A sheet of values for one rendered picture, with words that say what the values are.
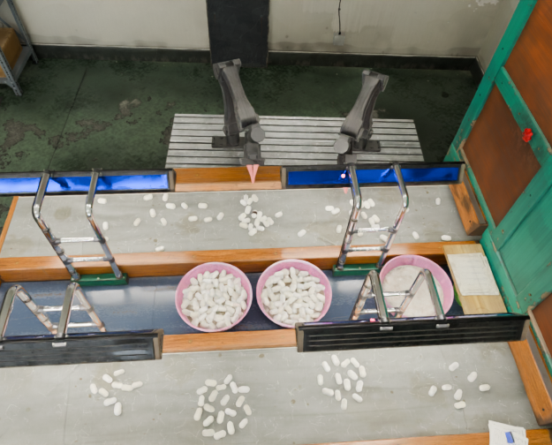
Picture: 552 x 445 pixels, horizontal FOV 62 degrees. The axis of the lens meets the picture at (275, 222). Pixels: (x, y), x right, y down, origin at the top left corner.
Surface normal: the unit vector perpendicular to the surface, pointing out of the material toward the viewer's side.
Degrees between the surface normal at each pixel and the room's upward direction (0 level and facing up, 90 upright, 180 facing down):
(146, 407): 0
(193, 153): 0
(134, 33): 89
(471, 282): 0
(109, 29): 89
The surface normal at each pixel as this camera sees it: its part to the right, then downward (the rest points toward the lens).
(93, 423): 0.04, -0.58
